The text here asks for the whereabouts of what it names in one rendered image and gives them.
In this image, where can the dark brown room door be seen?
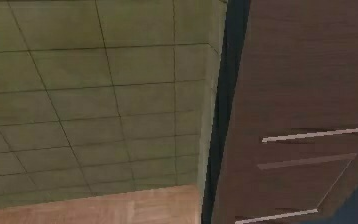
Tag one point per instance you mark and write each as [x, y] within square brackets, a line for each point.
[287, 83]

